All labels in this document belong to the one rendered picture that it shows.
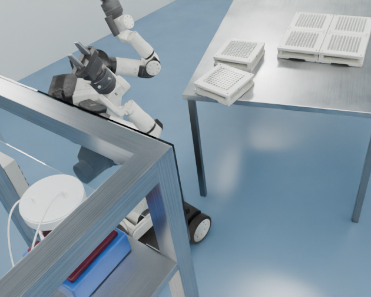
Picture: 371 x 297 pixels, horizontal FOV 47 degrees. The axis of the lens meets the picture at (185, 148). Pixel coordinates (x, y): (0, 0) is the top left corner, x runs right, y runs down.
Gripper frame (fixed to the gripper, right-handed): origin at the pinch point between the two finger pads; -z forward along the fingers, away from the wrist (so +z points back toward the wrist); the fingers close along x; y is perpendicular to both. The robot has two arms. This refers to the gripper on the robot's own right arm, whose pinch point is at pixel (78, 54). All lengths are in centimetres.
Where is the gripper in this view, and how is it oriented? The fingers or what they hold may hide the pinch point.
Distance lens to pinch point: 152.8
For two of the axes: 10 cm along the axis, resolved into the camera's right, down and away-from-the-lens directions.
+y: 8.6, 1.4, -4.9
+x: 3.4, -8.8, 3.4
